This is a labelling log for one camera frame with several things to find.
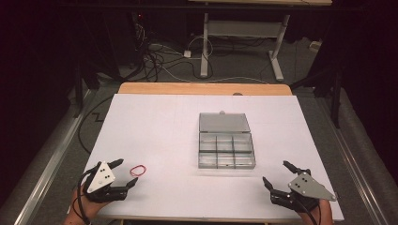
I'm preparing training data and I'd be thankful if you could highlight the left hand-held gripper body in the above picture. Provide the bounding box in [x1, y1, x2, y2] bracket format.
[82, 160, 130, 203]

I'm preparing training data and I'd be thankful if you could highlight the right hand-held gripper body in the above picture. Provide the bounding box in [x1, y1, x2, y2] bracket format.
[269, 171, 338, 214]

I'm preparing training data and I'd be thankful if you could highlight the red rubber band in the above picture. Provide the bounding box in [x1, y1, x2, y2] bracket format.
[129, 164, 147, 178]

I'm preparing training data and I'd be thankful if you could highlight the clear plastic compartment box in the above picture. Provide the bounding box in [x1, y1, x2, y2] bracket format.
[197, 110, 257, 171]

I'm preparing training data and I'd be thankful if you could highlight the person's right hand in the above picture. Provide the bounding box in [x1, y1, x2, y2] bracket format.
[298, 198, 334, 225]

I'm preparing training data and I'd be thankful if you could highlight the person's left hand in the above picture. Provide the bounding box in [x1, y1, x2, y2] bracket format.
[64, 185, 111, 225]

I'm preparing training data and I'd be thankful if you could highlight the white table board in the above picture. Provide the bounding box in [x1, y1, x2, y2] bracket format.
[83, 93, 345, 222]

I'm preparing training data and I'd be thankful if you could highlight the black stand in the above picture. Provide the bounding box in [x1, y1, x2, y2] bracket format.
[290, 60, 344, 129]

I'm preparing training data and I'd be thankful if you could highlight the wooden table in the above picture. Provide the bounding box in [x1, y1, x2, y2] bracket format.
[117, 82, 293, 97]

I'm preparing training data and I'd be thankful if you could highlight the white power strip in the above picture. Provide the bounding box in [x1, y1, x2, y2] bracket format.
[308, 39, 324, 53]

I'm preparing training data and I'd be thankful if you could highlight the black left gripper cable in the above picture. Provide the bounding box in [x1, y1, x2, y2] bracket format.
[76, 162, 102, 225]

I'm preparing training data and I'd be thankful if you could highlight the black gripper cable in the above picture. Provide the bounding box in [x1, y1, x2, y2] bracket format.
[76, 162, 102, 225]
[294, 195, 323, 225]

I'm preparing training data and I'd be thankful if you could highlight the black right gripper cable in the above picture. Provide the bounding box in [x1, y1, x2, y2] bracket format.
[294, 195, 323, 225]

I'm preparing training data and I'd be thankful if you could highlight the black floor cable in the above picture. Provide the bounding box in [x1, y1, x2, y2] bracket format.
[77, 94, 117, 155]

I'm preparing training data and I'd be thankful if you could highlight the metal floor rail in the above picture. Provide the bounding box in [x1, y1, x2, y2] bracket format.
[13, 89, 96, 225]
[314, 96, 390, 225]

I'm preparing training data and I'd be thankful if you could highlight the tangle of floor cables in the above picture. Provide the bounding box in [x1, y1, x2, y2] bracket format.
[132, 22, 217, 83]

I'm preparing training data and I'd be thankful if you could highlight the white metal desk frame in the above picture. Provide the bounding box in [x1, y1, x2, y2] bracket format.
[199, 12, 291, 83]

